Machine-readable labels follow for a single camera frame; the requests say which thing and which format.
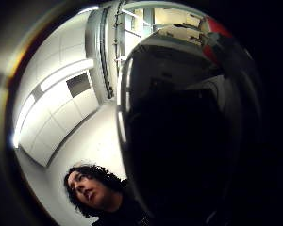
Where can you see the glossy dark bottle red label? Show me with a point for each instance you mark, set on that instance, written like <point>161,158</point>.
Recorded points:
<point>176,125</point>

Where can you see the dark ceiling vent panel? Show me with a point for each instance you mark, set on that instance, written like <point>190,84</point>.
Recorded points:
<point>78,84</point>

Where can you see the white ceiling beam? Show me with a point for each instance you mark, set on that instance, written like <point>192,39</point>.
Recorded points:
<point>93,56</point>

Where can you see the long ceiling light strip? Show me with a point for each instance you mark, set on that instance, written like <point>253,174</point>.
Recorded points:
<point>66,72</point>

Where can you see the the person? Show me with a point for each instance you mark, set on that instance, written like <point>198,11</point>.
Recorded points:
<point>94,191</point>

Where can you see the short ceiling light strip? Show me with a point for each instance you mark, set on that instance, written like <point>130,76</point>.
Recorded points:
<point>22,121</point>

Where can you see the black ceiling rail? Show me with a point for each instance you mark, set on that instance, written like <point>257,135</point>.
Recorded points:
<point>105,56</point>

